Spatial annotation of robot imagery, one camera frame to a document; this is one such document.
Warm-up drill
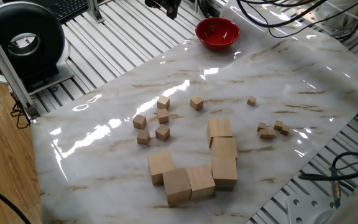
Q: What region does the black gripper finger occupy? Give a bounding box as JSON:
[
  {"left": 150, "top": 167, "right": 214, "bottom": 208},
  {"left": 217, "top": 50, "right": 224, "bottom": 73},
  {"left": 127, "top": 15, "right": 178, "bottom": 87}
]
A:
[{"left": 158, "top": 0, "right": 182, "bottom": 20}]

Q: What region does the medium wooden cube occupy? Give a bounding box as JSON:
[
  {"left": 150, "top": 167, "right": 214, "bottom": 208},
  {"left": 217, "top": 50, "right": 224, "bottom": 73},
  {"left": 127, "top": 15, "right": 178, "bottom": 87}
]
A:
[
  {"left": 132, "top": 114, "right": 147, "bottom": 130},
  {"left": 190, "top": 95, "right": 204, "bottom": 111},
  {"left": 155, "top": 124, "right": 171, "bottom": 142},
  {"left": 156, "top": 95, "right": 171, "bottom": 110},
  {"left": 156, "top": 108, "right": 170, "bottom": 124},
  {"left": 136, "top": 129, "right": 150, "bottom": 146}
]

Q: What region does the red glossy bowl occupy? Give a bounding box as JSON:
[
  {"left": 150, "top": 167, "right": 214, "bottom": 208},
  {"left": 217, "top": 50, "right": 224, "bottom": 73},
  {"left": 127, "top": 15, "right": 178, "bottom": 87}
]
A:
[{"left": 195, "top": 17, "right": 241, "bottom": 51}]

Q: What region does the black computer keyboard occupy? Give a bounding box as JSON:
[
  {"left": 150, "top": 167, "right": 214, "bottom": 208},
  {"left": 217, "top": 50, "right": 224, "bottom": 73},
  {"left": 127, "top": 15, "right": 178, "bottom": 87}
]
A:
[{"left": 40, "top": 0, "right": 105, "bottom": 23}]

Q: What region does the large wooden cube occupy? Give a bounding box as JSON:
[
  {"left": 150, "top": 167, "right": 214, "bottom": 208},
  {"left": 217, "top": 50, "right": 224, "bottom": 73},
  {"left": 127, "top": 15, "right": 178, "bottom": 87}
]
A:
[
  {"left": 162, "top": 167, "right": 193, "bottom": 206},
  {"left": 210, "top": 156, "right": 239, "bottom": 191},
  {"left": 186, "top": 164, "right": 216, "bottom": 200},
  {"left": 210, "top": 136, "right": 238, "bottom": 160},
  {"left": 147, "top": 150, "right": 177, "bottom": 187},
  {"left": 206, "top": 118, "right": 234, "bottom": 149}
]

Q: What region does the silver round mounting plate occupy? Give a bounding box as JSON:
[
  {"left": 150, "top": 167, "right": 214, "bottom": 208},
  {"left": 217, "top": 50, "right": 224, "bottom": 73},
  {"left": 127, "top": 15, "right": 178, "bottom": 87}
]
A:
[{"left": 293, "top": 0, "right": 358, "bottom": 35}]

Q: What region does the aluminium frame bar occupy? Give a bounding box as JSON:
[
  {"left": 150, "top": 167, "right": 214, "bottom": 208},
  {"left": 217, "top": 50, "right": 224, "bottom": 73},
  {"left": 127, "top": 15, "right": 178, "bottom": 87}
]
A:
[
  {"left": 0, "top": 12, "right": 40, "bottom": 121},
  {"left": 87, "top": 0, "right": 105, "bottom": 24}
]

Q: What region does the black cable with bulky connector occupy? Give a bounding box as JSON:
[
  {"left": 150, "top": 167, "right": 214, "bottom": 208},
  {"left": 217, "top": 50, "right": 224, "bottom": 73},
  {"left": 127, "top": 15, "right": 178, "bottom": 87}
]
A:
[{"left": 236, "top": 0, "right": 329, "bottom": 29}]

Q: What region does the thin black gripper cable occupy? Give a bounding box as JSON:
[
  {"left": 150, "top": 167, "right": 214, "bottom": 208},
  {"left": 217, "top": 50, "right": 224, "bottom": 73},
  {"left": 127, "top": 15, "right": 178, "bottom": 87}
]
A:
[{"left": 267, "top": 0, "right": 358, "bottom": 40}]

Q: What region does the black ring shaped device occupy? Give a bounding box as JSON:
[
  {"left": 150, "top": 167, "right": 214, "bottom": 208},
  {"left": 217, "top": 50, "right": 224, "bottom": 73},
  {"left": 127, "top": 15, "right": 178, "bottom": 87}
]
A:
[{"left": 0, "top": 1, "right": 76, "bottom": 96}]

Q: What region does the thin black hanging wire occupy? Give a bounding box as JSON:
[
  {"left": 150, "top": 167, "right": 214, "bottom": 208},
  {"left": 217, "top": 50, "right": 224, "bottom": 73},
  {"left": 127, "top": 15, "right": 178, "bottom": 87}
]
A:
[{"left": 9, "top": 93, "right": 32, "bottom": 130}]

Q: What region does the black cable with metal plug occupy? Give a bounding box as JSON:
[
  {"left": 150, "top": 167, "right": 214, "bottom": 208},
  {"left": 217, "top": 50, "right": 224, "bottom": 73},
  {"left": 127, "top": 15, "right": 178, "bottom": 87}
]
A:
[{"left": 297, "top": 151, "right": 358, "bottom": 209}]

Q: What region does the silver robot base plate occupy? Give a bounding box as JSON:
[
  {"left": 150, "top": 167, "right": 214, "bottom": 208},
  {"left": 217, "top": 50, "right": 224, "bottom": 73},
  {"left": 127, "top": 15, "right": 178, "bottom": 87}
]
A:
[{"left": 286, "top": 194, "right": 338, "bottom": 224}]

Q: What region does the black floor cable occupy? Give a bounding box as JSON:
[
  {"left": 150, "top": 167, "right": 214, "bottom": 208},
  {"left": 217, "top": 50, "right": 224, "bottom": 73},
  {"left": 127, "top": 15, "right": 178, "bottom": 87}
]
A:
[{"left": 0, "top": 175, "right": 32, "bottom": 224}]

